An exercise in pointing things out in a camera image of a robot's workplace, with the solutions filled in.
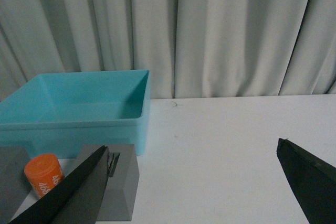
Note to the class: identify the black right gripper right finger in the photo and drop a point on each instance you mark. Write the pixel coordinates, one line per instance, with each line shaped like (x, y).
(311, 180)

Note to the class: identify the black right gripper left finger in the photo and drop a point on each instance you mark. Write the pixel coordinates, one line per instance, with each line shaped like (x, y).
(58, 205)

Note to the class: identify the gray block part with hole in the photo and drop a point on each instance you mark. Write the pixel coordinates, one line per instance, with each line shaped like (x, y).
(120, 193)

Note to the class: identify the orange cylinder part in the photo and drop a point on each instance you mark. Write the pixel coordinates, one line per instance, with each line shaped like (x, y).
(44, 173)

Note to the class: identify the blue plastic box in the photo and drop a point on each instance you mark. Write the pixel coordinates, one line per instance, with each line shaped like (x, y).
(59, 113)

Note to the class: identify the white curtain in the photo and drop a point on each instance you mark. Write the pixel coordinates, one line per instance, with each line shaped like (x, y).
(193, 48)

